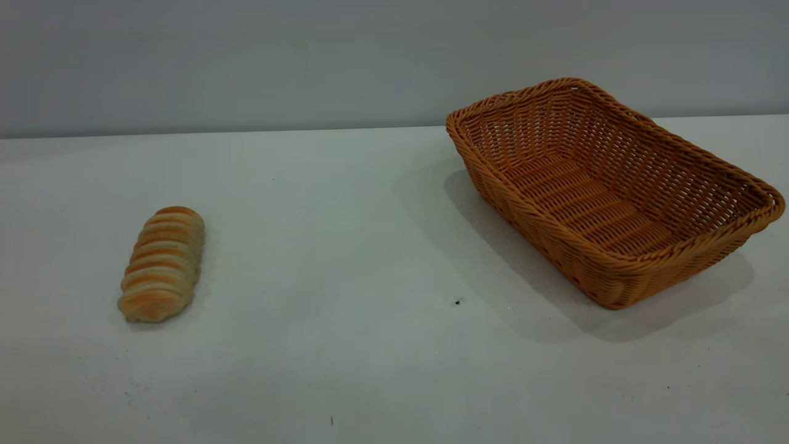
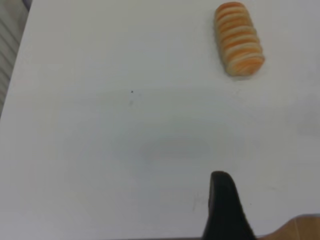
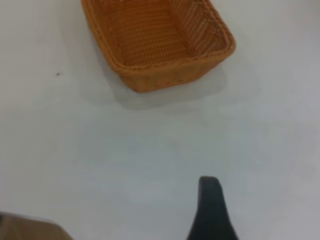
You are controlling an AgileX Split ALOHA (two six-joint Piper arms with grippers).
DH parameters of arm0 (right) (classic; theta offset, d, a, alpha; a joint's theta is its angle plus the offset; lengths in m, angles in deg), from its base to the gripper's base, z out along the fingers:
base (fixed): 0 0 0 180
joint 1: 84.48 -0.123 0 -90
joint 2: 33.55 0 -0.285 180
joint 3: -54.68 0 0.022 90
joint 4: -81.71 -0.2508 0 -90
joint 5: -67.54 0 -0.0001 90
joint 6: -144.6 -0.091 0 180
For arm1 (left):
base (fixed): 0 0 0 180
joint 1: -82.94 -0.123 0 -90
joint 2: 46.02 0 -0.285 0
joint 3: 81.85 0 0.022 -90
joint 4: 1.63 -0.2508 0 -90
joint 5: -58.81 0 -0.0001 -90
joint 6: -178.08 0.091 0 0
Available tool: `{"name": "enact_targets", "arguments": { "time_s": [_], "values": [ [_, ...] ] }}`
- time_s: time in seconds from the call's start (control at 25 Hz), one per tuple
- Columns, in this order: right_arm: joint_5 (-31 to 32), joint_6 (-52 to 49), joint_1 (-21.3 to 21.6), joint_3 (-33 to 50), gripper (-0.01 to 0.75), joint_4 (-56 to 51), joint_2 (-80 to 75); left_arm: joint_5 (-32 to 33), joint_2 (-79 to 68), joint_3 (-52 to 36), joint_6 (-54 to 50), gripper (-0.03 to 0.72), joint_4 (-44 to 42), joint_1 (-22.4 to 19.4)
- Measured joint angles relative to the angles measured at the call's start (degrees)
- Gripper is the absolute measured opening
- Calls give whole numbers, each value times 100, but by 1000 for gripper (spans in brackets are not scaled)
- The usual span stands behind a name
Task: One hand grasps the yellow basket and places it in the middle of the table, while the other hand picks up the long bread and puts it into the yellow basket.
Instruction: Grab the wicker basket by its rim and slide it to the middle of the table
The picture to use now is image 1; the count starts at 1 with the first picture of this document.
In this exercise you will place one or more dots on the striped long bread roll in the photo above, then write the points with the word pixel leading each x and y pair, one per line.
pixel 161 265

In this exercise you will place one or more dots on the orange woven wicker basket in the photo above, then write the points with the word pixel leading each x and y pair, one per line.
pixel 592 206

